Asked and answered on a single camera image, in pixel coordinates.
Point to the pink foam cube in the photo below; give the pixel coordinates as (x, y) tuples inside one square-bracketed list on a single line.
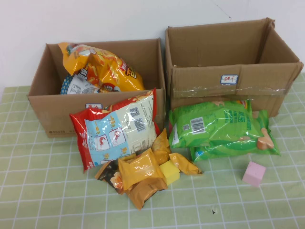
[(253, 173)]

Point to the yellow snack packet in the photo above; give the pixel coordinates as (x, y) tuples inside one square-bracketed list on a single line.
[(186, 165), (162, 145), (138, 169)]

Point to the green checked tablecloth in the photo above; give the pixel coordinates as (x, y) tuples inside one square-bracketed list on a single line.
[(47, 190)]

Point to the yellow foam cube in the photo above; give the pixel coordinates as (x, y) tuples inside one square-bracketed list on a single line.
[(170, 174)]

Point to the orange yellow chips bag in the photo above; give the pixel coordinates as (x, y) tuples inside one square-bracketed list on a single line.
[(112, 69)]

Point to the green chips bag with barcode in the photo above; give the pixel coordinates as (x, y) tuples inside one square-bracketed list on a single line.
[(209, 128)]

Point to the brown gold snack packet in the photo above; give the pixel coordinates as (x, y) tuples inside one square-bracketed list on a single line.
[(145, 193)]

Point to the taped cardboard box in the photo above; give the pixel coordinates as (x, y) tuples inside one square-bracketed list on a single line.
[(205, 81)]

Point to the red shrimp chips bag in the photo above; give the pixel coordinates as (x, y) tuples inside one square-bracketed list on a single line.
[(114, 128)]

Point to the black orange snack packet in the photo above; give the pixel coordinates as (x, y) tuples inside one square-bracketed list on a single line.
[(109, 174)]

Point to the cardboard box with F2 print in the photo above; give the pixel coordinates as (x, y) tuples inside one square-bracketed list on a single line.
[(47, 114)]

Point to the blue white dotted snack bag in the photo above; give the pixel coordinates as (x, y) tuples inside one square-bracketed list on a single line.
[(76, 86)]

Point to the white label with red writing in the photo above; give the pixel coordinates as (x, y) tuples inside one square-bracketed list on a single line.
[(91, 106), (229, 79)]

